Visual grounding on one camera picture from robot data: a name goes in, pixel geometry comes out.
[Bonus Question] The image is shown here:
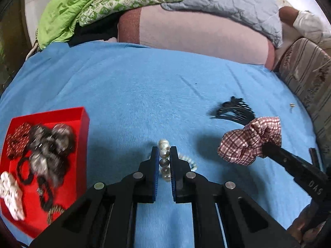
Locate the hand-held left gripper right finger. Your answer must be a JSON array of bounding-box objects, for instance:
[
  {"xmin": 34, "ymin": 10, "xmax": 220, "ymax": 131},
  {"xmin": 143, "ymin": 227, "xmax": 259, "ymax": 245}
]
[{"xmin": 169, "ymin": 146, "xmax": 300, "ymax": 248}]

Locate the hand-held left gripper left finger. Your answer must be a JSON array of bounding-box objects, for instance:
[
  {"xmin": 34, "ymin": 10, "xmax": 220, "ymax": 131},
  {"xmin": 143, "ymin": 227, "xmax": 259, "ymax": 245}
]
[{"xmin": 30, "ymin": 146, "xmax": 160, "ymax": 248}]

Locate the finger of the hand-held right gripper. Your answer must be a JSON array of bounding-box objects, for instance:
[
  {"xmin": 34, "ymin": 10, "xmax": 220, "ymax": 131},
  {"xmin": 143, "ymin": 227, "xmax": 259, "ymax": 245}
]
[{"xmin": 260, "ymin": 141, "xmax": 306, "ymax": 181}]

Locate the pearl bracelet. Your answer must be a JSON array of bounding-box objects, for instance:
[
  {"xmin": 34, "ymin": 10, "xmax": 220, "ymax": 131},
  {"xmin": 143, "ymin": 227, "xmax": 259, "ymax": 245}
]
[{"xmin": 158, "ymin": 139, "xmax": 198, "ymax": 182}]

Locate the red checked scrunchie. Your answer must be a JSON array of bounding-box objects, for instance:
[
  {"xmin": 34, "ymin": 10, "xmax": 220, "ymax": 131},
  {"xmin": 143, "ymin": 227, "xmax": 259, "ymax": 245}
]
[{"xmin": 218, "ymin": 117, "xmax": 282, "ymax": 166}]

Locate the red box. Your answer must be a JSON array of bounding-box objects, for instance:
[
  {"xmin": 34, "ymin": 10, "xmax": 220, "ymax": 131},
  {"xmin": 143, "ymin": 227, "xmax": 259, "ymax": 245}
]
[{"xmin": 0, "ymin": 106, "xmax": 90, "ymax": 239}]

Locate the leopard print scrunchie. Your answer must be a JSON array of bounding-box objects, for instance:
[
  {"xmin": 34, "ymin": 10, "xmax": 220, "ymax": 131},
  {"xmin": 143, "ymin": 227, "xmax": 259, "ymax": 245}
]
[{"xmin": 47, "ymin": 205, "xmax": 66, "ymax": 225}]

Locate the grey organza hair bow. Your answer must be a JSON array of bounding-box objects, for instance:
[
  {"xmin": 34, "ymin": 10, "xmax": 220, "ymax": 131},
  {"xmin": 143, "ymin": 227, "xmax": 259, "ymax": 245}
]
[{"xmin": 26, "ymin": 123, "xmax": 77, "ymax": 189}]

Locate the white dotted scrunchie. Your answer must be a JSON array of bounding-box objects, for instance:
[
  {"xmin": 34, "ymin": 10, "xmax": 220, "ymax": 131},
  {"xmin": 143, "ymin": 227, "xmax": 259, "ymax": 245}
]
[{"xmin": 0, "ymin": 171, "xmax": 26, "ymax": 221}]

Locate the person's right hand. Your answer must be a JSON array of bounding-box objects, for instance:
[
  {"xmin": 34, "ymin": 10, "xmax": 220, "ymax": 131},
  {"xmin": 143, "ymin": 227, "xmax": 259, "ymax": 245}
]
[{"xmin": 291, "ymin": 204, "xmax": 324, "ymax": 244}]

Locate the black hair claw clip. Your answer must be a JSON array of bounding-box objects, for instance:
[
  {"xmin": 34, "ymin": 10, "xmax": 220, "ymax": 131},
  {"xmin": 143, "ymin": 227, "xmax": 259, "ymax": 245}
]
[{"xmin": 208, "ymin": 96, "xmax": 256, "ymax": 127}]

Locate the striped floral cushion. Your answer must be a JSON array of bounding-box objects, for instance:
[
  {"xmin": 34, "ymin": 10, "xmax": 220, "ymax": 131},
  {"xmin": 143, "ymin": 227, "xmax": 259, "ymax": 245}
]
[{"xmin": 278, "ymin": 37, "xmax": 331, "ymax": 158}]

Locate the blue blanket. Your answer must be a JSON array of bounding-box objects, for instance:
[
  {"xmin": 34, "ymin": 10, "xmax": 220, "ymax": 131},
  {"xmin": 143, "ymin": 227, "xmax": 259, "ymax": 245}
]
[{"xmin": 0, "ymin": 42, "xmax": 324, "ymax": 248}]

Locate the pink quilted cushion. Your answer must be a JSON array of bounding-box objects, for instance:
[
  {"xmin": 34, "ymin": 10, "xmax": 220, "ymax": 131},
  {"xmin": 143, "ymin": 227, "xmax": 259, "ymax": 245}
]
[{"xmin": 118, "ymin": 5, "xmax": 277, "ymax": 71}]

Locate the brown pillow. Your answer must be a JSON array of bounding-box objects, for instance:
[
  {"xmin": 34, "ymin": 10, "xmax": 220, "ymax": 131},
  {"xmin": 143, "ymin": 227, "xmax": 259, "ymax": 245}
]
[{"xmin": 279, "ymin": 6, "xmax": 300, "ymax": 26}]

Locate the red dotted scrunchie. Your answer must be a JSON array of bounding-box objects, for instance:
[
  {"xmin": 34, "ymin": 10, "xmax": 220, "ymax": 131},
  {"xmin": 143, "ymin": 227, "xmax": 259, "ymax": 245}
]
[{"xmin": 6, "ymin": 123, "xmax": 32, "ymax": 161}]

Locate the grey quilted blanket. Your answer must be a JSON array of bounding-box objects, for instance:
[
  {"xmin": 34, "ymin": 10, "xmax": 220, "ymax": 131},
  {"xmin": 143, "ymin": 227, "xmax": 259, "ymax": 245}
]
[{"xmin": 161, "ymin": 0, "xmax": 283, "ymax": 49}]

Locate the green quilted blanket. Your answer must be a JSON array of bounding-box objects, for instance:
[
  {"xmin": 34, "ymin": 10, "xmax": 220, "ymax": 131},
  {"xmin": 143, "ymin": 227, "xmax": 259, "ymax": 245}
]
[{"xmin": 36, "ymin": 0, "xmax": 205, "ymax": 51}]

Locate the black hair tie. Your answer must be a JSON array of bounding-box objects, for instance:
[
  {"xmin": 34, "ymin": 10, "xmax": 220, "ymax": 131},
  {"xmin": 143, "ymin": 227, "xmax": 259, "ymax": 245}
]
[
  {"xmin": 16, "ymin": 157, "xmax": 35, "ymax": 186},
  {"xmin": 38, "ymin": 179, "xmax": 55, "ymax": 211}
]

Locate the white cord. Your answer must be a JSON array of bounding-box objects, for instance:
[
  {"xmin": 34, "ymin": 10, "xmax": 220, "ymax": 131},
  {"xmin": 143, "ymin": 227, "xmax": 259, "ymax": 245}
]
[{"xmin": 26, "ymin": 28, "xmax": 42, "ymax": 60}]

